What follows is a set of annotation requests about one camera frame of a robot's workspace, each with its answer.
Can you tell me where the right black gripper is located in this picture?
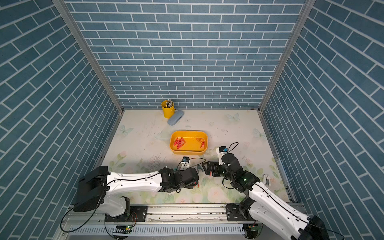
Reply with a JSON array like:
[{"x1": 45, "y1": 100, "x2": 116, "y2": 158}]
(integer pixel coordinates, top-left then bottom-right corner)
[{"x1": 202, "y1": 160, "x2": 235, "y2": 182}]

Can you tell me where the teal clothespin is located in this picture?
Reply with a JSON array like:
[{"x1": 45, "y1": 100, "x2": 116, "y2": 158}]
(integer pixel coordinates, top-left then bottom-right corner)
[{"x1": 197, "y1": 165, "x2": 205, "y2": 173}]

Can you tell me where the yellow storage box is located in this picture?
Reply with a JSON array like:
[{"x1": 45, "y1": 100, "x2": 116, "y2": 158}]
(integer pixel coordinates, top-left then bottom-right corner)
[{"x1": 170, "y1": 130, "x2": 208, "y2": 156}]

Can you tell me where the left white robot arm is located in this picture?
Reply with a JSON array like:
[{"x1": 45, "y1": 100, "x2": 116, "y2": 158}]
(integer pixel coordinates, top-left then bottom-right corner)
[{"x1": 74, "y1": 166, "x2": 199, "y2": 217}]

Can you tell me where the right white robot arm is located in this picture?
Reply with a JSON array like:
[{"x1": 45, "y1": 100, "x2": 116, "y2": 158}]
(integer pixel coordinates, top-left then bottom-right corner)
[{"x1": 202, "y1": 153, "x2": 330, "y2": 240}]

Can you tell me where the pile of red clothespins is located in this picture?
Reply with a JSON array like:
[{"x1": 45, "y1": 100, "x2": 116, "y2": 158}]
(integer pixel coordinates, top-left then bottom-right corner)
[{"x1": 174, "y1": 137, "x2": 206, "y2": 149}]

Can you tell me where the grey glasses case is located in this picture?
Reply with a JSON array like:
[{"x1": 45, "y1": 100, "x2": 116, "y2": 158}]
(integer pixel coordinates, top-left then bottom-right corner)
[{"x1": 168, "y1": 110, "x2": 184, "y2": 126}]

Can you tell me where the yellow pen cup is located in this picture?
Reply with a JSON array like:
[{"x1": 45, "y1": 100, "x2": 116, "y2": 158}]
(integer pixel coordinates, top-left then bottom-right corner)
[{"x1": 161, "y1": 99, "x2": 175, "y2": 119}]

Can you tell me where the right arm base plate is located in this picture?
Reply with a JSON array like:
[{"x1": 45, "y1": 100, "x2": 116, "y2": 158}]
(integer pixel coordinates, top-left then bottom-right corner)
[{"x1": 226, "y1": 204, "x2": 253, "y2": 222}]

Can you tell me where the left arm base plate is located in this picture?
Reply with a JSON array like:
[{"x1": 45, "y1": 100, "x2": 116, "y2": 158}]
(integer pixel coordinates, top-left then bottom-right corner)
[{"x1": 105, "y1": 205, "x2": 148, "y2": 223}]

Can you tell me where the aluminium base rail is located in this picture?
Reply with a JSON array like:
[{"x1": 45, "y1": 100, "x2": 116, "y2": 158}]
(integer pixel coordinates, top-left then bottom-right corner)
[{"x1": 54, "y1": 204, "x2": 302, "y2": 240}]

